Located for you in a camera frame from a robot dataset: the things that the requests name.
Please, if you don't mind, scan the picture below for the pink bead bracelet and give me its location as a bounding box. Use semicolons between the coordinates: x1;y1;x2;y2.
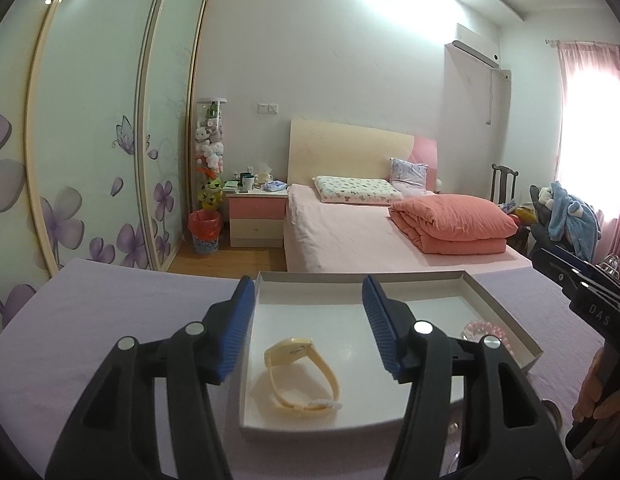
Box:
460;321;506;343

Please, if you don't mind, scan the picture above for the white shallow box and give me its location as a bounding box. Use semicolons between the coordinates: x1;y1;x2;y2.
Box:
238;270;545;443

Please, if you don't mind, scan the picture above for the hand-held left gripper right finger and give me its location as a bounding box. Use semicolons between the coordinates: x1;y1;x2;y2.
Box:
361;275;573;480

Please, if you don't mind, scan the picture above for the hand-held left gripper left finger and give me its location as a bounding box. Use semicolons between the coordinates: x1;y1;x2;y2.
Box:
45;275;256;480

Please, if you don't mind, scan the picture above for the dark wooden chair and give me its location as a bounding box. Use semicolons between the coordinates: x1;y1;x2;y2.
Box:
491;163;531;256

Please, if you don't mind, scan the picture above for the cream pink headboard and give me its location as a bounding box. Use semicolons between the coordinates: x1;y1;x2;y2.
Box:
289;119;439;193

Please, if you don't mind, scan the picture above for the cream wristwatch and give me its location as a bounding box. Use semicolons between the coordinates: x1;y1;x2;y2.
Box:
264;337;342;417

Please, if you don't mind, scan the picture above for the bed with pink sheet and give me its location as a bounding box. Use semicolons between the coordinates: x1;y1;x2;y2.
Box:
282;182;533;273

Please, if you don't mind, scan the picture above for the colourful toys pile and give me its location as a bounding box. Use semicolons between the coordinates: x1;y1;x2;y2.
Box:
505;205;536;226

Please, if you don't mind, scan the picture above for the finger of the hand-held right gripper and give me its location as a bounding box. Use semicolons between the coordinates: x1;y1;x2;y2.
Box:
532;247;598;305

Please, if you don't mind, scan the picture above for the person's right hand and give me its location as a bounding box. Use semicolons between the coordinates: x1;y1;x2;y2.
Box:
572;347;613;423

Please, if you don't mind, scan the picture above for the small lilac pillow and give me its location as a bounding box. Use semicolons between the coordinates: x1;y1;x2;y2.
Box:
389;157;430;196

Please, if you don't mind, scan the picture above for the pink curtain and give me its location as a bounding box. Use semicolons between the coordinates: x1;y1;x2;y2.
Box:
555;42;620;281

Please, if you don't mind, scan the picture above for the white air conditioner pipe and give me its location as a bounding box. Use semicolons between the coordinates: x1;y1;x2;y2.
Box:
485;67;511;126

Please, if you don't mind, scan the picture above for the blue fleece garment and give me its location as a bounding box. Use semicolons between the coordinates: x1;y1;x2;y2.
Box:
547;181;602;256

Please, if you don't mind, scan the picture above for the floral glass wardrobe door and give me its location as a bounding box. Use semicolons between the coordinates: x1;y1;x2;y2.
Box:
0;25;56;331
135;0;211;273
27;0;163;273

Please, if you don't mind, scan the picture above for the pink white nightstand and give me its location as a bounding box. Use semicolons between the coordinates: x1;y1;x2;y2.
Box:
226;187;290;248

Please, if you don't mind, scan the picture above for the folded orange quilt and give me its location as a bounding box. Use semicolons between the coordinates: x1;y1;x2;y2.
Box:
388;194;519;255

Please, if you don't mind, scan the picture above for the blue waste basket red bag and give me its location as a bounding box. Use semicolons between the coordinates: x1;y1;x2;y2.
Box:
188;209;222;257

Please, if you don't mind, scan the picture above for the patterned white pillow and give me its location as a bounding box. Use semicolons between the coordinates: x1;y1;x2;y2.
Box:
311;175;406;206

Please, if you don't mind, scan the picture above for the white air conditioner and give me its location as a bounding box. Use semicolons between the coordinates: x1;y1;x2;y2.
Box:
451;39;502;68

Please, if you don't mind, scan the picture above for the clear plush toy tube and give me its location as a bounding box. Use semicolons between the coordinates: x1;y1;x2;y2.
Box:
194;97;228;213

